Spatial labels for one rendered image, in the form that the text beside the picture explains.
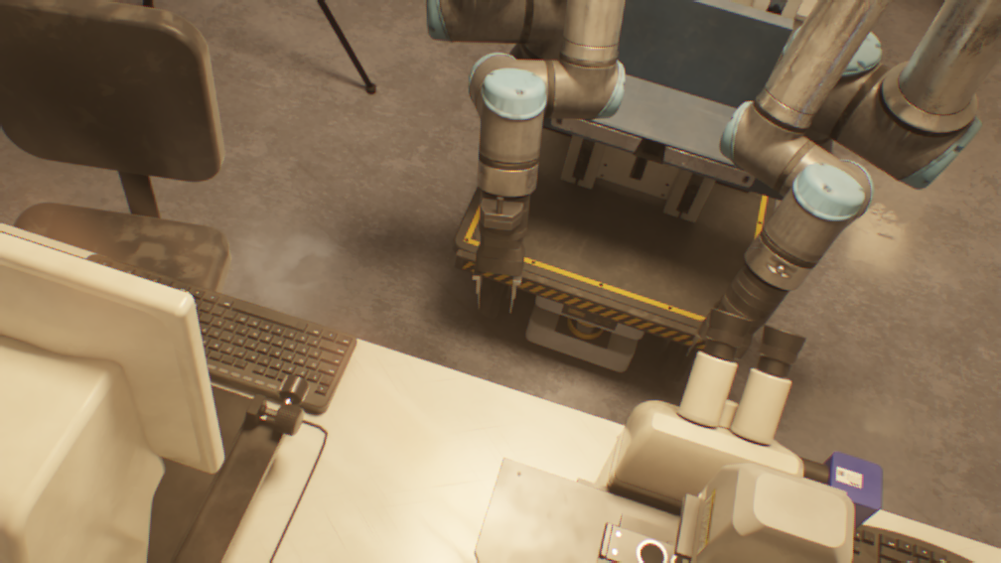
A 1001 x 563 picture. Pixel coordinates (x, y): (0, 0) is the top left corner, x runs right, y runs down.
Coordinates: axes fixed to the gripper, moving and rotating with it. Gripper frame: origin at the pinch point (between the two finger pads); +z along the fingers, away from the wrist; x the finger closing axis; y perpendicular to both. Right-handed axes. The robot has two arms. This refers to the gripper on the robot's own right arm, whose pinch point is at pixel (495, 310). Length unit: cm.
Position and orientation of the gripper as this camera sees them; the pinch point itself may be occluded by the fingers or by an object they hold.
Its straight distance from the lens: 144.0
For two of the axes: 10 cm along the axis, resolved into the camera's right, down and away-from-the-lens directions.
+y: 1.4, -4.7, 8.7
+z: -0.6, 8.7, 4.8
